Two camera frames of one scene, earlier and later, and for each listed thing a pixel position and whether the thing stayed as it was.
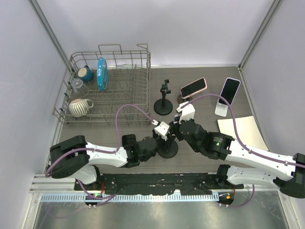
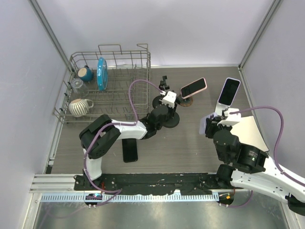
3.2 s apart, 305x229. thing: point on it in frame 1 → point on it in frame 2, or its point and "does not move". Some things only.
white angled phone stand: x=221 y=109 does not move
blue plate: x=102 y=74 does not move
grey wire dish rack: x=109 y=86 does not move
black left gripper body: x=161 y=142 → x=169 y=114
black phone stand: x=172 y=149 → x=172 y=122
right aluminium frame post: x=275 y=6 does not move
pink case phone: x=193 y=88 does not move
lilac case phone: x=229 y=90 does not move
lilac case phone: x=177 y=118 → x=202 y=123
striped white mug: x=79 y=107 does not move
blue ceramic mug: x=85 y=74 does not move
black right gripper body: x=179 y=136 → x=213 y=125
